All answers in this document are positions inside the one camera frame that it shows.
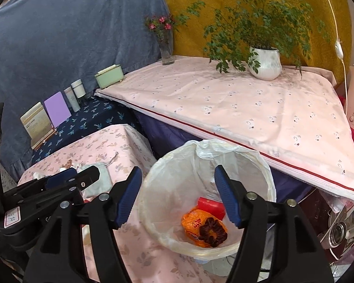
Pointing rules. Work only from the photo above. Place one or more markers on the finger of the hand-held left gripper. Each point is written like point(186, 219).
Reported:
point(38, 205)
point(59, 178)

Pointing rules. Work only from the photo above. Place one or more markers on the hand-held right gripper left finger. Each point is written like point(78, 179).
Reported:
point(125, 203)

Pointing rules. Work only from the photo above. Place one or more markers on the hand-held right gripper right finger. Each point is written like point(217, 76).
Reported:
point(228, 200)

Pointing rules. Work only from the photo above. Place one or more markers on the white tissue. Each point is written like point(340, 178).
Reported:
point(72, 170)

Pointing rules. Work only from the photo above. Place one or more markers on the mint green cloth pouch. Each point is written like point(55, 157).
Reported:
point(101, 179)

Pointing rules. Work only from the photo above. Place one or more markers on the white bin with plastic liner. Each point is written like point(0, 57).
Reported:
point(171, 188)

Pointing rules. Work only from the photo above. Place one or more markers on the red box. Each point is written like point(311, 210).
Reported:
point(212, 207)

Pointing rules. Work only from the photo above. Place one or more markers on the dark red scrunchie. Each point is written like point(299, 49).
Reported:
point(212, 233)

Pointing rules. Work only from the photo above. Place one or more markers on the orange printed packet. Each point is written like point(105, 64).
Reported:
point(191, 224)

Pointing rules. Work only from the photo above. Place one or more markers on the pink rabbit-print cloth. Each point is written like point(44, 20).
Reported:
point(106, 144)

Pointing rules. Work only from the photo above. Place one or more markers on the beige book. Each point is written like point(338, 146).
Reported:
point(37, 122)

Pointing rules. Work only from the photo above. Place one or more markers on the navy floral cloth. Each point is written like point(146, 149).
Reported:
point(85, 123)

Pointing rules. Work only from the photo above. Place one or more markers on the purple notebook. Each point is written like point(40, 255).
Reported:
point(57, 110)

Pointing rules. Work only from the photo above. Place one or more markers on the white slim cosmetic tube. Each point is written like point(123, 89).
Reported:
point(72, 101)

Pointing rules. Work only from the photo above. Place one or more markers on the dark purple cloth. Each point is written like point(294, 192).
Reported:
point(171, 135)

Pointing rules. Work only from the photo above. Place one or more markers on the white wide cosmetic bottle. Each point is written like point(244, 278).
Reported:
point(78, 90)

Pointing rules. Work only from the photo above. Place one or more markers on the pink red-striped tablecloth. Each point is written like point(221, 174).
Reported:
point(239, 109)

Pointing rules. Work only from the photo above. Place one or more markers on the mint green box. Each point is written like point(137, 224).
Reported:
point(109, 76)

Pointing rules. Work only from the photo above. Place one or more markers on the silver metal object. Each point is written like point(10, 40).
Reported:
point(339, 231)

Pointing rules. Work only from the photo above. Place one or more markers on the green plant in white pot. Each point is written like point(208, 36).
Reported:
point(265, 64)

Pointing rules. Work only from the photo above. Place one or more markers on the blue-grey backdrop cloth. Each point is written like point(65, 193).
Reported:
point(62, 35)

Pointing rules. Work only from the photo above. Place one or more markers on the glass vase with pink flowers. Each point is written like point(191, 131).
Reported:
point(166, 53)

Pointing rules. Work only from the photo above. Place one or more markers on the mustard yellow cloth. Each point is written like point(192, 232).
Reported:
point(188, 41)

